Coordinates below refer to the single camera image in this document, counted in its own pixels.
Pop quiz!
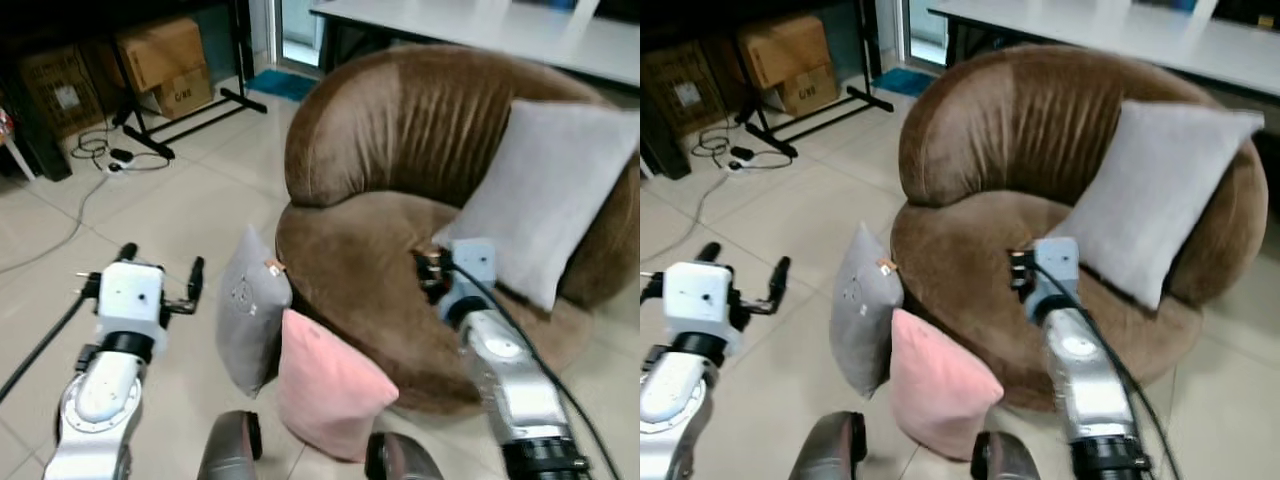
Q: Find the small grey pillow with tag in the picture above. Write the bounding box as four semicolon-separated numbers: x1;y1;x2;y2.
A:
214;225;295;400
828;221;907;400

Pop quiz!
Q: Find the brown round velvet sofa chair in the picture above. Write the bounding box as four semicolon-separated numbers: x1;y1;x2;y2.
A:
889;42;1271;413
275;44;641;417

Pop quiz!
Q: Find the large light grey pillow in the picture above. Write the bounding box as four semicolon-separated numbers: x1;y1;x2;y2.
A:
1047;98;1267;312
432;98;641;314

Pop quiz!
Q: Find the pink pillow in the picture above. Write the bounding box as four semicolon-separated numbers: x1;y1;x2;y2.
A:
276;308;401;464
888;308;1006;462

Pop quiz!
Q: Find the black metal stand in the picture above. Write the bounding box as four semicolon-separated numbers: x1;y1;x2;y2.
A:
733;0;895;160
108;0;269;162

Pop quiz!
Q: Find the grey left robot leg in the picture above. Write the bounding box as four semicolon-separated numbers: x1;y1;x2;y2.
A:
789;410;868;480
196;410;264;480

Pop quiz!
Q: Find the grey robot leg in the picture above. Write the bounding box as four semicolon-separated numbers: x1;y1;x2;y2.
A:
196;410;264;480
969;430;1043;480
789;410;868;480
364;431;447;480

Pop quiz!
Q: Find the dark labelled cardboard box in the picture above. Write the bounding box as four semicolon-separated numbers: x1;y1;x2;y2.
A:
643;40;738;138
18;44;108;138

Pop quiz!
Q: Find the small printed cardboard box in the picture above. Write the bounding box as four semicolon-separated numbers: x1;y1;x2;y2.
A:
774;64;842;118
148;67;215;121

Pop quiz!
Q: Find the grey right robot leg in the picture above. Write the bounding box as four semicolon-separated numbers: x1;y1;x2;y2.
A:
969;430;1043;480
364;431;447;480

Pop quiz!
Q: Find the large tilted cardboard box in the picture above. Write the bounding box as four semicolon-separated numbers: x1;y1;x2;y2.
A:
737;14;837;91
113;17;207;94

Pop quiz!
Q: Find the blue door mat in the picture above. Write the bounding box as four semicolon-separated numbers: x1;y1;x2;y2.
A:
871;65;940;99
244;67;320;104

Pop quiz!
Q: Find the white long table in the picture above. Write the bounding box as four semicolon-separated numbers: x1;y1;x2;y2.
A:
927;0;1280;98
309;0;641;88

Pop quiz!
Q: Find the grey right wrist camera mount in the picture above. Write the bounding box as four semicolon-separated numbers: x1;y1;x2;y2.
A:
1033;236;1082;305
449;237;499;305

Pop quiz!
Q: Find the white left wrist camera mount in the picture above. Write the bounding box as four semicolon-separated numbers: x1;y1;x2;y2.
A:
96;261;167;337
663;261;734;337

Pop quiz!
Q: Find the thin floor cable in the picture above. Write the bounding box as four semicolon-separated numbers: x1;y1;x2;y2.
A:
0;128;173;277
640;125;796;269

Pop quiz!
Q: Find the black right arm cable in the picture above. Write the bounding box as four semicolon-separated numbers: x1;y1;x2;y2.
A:
1030;262;1187;480
452;260;623;480

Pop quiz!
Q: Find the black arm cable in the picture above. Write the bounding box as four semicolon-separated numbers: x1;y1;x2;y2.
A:
0;290;93;403
452;260;623;480
1030;262;1187;480

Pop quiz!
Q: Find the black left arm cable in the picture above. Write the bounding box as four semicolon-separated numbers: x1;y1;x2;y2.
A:
0;290;93;403

